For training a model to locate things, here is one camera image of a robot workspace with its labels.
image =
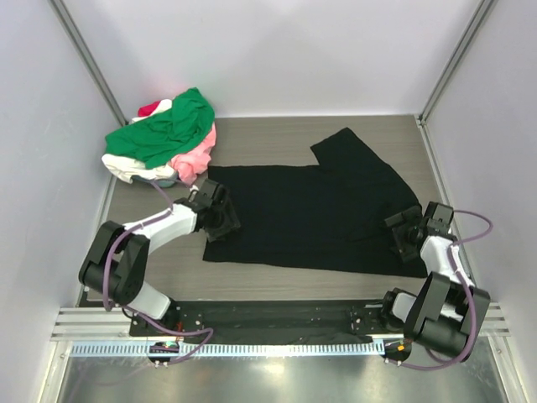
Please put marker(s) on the black t shirt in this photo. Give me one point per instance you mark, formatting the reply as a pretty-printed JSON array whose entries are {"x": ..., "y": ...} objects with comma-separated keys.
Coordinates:
[{"x": 326, "y": 216}]

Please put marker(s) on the white slotted cable duct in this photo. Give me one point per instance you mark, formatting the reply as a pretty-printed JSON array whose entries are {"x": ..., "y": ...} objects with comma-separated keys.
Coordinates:
[{"x": 102, "y": 349}]

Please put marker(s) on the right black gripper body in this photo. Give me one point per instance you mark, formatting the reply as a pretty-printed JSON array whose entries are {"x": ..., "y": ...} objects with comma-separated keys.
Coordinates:
[{"x": 404, "y": 234}]

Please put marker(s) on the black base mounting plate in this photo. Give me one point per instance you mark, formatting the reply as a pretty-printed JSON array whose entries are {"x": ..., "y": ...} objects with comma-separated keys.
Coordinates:
[{"x": 323, "y": 322}]

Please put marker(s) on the white t shirt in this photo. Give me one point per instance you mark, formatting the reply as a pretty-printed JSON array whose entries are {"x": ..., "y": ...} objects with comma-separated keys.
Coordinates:
[{"x": 125, "y": 169}]

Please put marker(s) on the pink t shirt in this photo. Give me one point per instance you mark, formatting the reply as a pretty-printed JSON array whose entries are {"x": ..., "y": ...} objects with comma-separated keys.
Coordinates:
[{"x": 190, "y": 165}]

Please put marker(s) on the aluminium corner post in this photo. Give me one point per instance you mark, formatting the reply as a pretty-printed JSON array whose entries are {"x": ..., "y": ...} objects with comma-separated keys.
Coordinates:
[
  {"x": 82, "y": 49},
  {"x": 477, "y": 20}
]

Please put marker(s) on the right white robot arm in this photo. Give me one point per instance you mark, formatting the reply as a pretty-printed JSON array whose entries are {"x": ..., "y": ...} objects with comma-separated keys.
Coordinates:
[{"x": 446, "y": 316}]

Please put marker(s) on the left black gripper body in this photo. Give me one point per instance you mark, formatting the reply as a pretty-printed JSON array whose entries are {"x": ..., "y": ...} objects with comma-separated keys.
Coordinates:
[{"x": 224, "y": 221}]

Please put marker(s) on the grey blue t shirt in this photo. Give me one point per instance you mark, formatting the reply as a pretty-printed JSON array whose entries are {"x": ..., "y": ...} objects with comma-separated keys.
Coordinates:
[{"x": 166, "y": 183}]

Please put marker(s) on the aluminium frame rail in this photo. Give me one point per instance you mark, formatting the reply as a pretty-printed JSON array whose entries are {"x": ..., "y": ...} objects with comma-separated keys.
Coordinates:
[{"x": 90, "y": 323}]

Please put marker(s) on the red t shirt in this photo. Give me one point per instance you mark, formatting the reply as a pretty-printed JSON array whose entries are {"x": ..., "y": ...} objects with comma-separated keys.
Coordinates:
[{"x": 151, "y": 109}]

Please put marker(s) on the left aluminium corner post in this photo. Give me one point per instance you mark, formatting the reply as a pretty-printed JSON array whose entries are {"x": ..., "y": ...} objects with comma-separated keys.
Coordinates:
[{"x": 82, "y": 49}]

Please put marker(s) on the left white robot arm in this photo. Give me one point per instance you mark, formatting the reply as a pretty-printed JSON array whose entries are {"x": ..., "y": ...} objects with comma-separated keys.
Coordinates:
[{"x": 115, "y": 264}]

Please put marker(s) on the right aluminium corner post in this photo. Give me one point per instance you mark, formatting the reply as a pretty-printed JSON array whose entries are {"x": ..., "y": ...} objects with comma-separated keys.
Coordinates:
[{"x": 477, "y": 20}]

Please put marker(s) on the green t shirt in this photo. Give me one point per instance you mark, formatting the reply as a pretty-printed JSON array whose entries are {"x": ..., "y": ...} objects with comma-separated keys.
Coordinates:
[{"x": 155, "y": 140}]

